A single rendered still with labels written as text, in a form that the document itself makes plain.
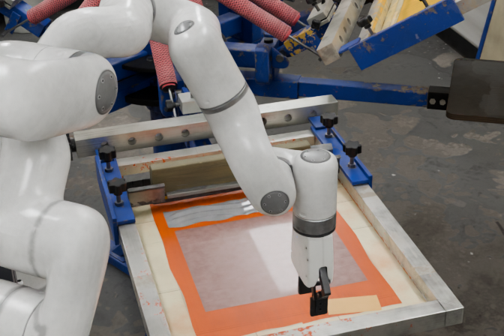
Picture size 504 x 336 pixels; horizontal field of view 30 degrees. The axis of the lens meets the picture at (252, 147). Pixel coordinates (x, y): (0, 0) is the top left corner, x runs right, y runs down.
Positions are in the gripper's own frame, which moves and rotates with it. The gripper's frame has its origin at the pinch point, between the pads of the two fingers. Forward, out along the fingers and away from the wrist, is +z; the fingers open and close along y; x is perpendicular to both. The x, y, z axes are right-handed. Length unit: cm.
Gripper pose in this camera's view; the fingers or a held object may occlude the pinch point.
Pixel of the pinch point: (312, 295)
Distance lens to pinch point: 171.0
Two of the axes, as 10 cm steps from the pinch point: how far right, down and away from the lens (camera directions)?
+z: 0.1, 8.8, 4.7
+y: 2.7, 4.5, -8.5
